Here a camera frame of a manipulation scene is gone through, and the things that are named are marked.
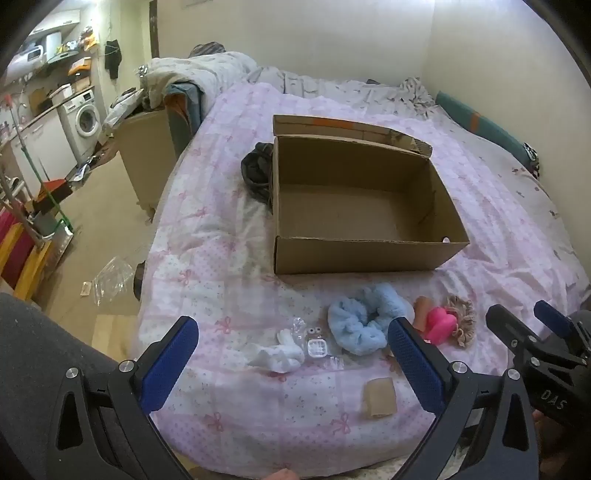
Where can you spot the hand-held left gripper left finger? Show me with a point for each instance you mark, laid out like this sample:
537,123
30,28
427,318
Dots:
171,364

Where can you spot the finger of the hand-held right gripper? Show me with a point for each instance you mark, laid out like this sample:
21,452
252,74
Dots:
505,323
551,316

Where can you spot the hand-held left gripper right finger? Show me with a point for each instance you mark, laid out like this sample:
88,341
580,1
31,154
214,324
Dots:
415,364

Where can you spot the beige curly scrunchie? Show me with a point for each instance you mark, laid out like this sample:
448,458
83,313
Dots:
465,323

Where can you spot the pink round puff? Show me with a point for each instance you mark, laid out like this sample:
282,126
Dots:
438,325

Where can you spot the tan square pad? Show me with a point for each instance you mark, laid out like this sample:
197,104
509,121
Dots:
379,397

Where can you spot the blue fluffy scrunchie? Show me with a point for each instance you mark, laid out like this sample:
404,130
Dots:
351,323

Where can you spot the white sock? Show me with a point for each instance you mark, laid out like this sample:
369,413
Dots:
277,357

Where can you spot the clear plastic packet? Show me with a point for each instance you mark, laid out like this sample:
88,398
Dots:
299,332

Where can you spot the brown cardboard box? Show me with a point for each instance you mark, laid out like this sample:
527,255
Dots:
351,212

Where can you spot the small white plastic case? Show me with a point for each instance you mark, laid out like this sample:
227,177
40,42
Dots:
317,349

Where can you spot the clear plastic bag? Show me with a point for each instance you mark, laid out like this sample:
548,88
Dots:
113,279

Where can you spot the small paper scrap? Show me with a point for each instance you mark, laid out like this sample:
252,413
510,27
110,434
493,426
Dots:
86,289

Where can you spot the small black object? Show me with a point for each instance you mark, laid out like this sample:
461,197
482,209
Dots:
532,159

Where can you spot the red and yellow rack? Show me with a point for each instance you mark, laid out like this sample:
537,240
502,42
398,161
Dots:
21,258

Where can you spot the teal long pillow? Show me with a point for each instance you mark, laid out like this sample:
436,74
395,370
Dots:
480,122

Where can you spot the tall cardboard carton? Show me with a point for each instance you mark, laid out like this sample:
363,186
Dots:
145,157

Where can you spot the dark grey cloth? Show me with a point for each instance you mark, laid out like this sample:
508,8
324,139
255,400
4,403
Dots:
256,170

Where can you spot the white kitchen cabinet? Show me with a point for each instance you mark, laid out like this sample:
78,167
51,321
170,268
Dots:
44,143

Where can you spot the orange and teal folded blanket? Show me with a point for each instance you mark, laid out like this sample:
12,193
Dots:
184,106

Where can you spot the white washing machine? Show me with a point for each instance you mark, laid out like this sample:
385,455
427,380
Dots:
83,120

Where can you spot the white crumpled comforter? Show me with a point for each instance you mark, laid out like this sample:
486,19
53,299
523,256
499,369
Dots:
207,69

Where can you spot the black hanging garment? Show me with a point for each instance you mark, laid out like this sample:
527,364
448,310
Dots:
113,55

